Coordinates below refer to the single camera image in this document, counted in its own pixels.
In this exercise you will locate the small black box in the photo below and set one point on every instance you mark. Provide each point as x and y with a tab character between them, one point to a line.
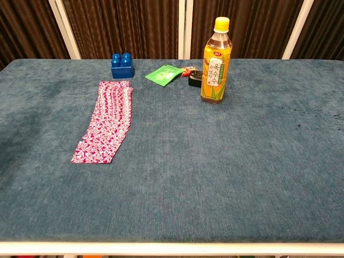
194	80

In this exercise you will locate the green sachet packet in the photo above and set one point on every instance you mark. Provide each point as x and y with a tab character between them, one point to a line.
161	75

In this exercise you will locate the blue velvet table cloth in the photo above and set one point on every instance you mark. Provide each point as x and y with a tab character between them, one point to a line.
204	166

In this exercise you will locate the long pink patterned cloth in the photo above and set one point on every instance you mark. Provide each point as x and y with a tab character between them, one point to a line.
113	113

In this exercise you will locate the yellow corn tea bottle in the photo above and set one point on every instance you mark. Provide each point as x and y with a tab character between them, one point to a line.
215	78

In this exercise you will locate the red candy wrapper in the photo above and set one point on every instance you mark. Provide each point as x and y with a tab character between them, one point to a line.
186	71

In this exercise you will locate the white frame pole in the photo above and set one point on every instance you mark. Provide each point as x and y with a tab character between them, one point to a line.
297	29
65	29
185	29

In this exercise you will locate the white table frame rail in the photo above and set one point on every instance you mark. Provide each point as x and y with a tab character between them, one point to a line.
172	248

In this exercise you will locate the blue toy building block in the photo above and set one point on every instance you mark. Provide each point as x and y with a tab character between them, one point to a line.
122	70

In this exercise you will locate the dark brown curtain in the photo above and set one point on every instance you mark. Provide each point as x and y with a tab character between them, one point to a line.
129	24

